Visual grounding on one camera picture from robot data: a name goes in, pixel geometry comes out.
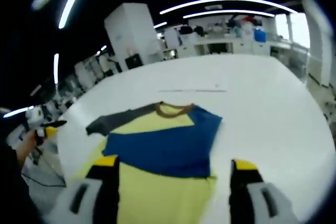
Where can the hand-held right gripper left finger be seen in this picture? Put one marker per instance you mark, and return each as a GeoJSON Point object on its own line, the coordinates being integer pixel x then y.
{"type": "Point", "coordinates": [105, 190]}

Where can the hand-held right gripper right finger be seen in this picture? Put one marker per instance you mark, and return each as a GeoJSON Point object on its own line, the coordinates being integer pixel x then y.
{"type": "Point", "coordinates": [244, 197]}

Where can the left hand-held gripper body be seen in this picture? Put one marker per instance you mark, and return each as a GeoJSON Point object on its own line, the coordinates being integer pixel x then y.
{"type": "Point", "coordinates": [35, 117]}

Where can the yellow blue grey garment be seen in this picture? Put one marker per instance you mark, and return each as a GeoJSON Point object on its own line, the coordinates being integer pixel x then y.
{"type": "Point", "coordinates": [162, 145]}

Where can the person's left hand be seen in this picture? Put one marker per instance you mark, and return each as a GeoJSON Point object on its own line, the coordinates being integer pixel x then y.
{"type": "Point", "coordinates": [31, 144]}

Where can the person's black shirt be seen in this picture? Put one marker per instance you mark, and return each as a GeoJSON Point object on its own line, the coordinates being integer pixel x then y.
{"type": "Point", "coordinates": [13, 190]}

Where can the black cabinet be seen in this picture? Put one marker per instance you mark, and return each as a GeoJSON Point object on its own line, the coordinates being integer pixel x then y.
{"type": "Point", "coordinates": [134, 62]}

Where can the wide white pillar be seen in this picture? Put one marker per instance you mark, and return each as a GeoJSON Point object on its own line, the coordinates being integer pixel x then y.
{"type": "Point", "coordinates": [131, 32]}

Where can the bright ceiling light strip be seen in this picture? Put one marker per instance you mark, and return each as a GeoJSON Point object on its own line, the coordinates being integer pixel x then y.
{"type": "Point", "coordinates": [71, 1]}

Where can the white upright board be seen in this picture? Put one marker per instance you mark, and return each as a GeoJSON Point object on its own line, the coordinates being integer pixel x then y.
{"type": "Point", "coordinates": [172, 39]}

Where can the long white counter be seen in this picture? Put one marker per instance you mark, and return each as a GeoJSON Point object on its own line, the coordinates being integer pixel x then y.
{"type": "Point", "coordinates": [223, 48]}

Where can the blue bin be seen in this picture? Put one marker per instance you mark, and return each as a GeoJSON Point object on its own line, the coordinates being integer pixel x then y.
{"type": "Point", "coordinates": [260, 35]}

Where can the narrow white pillar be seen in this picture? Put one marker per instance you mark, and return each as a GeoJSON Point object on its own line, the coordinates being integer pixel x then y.
{"type": "Point", "coordinates": [319, 43]}

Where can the short curved ceiling light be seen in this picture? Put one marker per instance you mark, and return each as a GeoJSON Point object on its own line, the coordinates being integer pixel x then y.
{"type": "Point", "coordinates": [228, 12]}

